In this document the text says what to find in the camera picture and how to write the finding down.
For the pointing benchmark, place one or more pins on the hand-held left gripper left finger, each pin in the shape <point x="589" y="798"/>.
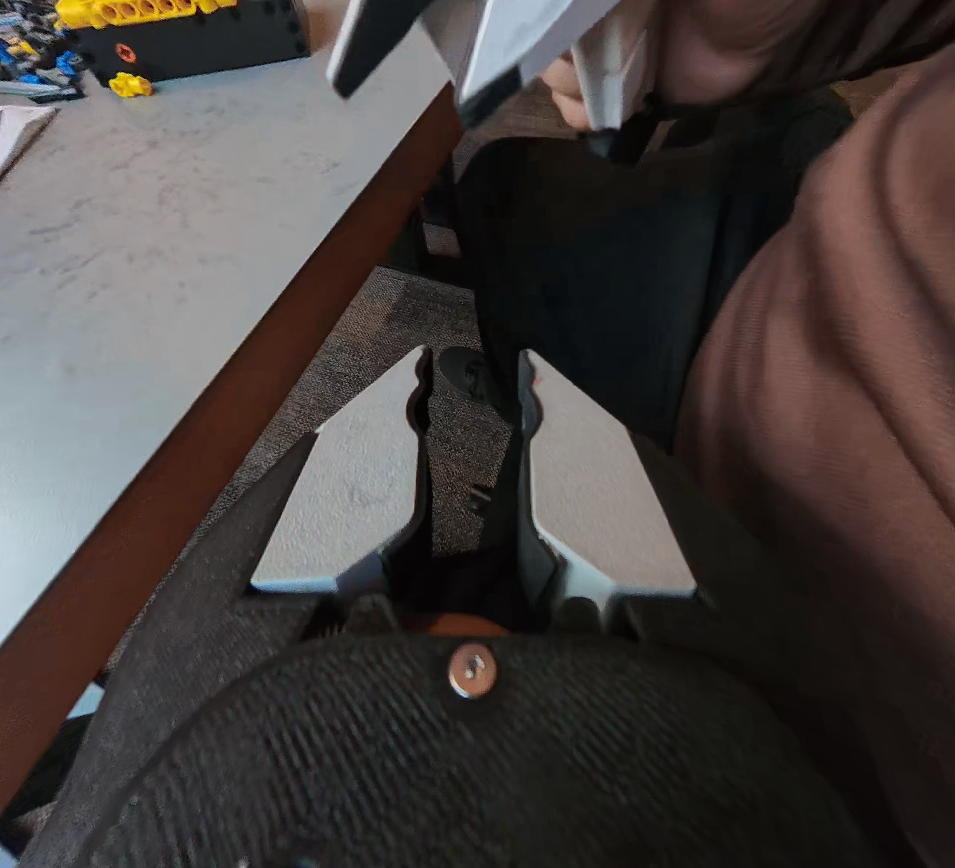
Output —
<point x="351" y="503"/>

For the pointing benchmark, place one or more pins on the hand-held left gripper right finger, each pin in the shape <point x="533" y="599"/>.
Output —
<point x="605" y="503"/>

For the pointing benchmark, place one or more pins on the small black pin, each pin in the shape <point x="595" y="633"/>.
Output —
<point x="481" y="498"/>

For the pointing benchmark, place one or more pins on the grey desk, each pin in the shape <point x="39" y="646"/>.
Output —
<point x="164" y="286"/>

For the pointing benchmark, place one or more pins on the person's right hand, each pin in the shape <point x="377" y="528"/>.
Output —
<point x="564" y="89"/>

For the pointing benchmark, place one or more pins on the small yellow connector brick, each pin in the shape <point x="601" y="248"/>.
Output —
<point x="130" y="85"/>

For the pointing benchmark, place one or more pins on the pile of small bricks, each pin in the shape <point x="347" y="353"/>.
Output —
<point x="38" y="48"/>

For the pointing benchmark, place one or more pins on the building instruction booklet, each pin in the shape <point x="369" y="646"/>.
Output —
<point x="23" y="134"/>

